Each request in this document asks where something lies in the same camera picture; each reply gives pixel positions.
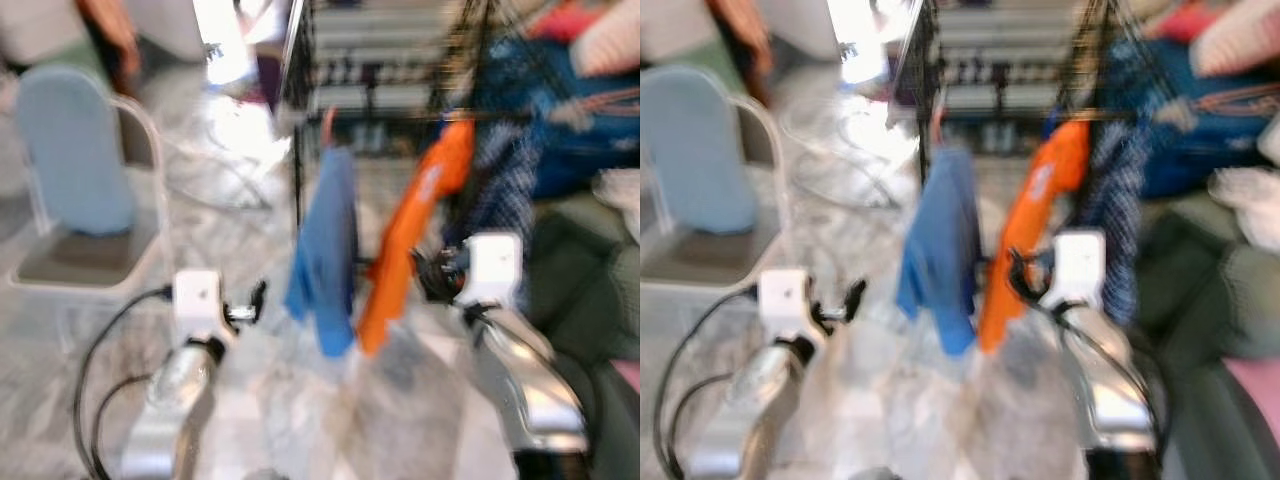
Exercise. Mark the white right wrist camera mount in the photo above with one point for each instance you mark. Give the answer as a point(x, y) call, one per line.
point(495, 268)
point(1078, 265)

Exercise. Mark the dark green sofa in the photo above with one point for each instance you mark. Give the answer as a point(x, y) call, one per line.
point(580, 290)
point(1200, 300)

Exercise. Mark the white baby bouncer frame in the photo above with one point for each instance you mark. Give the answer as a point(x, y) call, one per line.
point(240, 190)
point(850, 180)

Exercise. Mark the orange shirt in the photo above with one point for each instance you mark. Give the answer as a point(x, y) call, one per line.
point(410, 230)
point(1030, 220)

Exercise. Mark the pink patterned pillow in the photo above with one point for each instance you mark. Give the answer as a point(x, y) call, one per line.
point(1240, 45)
point(615, 40)

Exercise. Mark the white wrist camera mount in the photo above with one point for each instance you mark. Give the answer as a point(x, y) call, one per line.
point(1078, 265)
point(495, 268)
point(783, 305)
point(197, 305)

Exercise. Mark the light blue cushion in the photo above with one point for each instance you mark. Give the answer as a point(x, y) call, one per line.
point(75, 150)
point(695, 150)

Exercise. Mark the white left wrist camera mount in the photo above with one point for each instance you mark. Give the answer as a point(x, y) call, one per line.
point(783, 305)
point(197, 305)

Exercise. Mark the purple armchair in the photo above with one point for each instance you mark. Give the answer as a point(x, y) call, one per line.
point(903, 85)
point(268, 80)

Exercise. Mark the black drying rack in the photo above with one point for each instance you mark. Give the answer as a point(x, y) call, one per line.
point(923, 140)
point(297, 150)

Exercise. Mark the pink hanger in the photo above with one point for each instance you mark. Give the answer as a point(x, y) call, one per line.
point(937, 125)
point(328, 125)

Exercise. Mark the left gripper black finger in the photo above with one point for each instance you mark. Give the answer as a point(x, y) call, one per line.
point(260, 295)
point(856, 295)

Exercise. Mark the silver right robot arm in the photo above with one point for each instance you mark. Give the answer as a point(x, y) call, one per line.
point(530, 390)
point(1115, 390)

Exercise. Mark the blue fabric bag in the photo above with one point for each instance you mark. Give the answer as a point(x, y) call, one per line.
point(1200, 140)
point(580, 140)

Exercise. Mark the blue shirt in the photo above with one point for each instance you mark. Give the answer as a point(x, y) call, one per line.
point(325, 260)
point(940, 260)

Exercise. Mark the white folding chair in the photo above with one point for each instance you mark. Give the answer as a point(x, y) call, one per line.
point(700, 258)
point(90, 258)

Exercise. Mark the red cloth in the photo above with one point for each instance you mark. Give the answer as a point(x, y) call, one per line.
point(565, 22)
point(1185, 20)

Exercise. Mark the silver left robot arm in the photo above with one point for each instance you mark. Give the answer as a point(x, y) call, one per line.
point(750, 400)
point(175, 400)

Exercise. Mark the white crumpled cloth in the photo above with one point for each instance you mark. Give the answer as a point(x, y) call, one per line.
point(1250, 200)
point(620, 195)

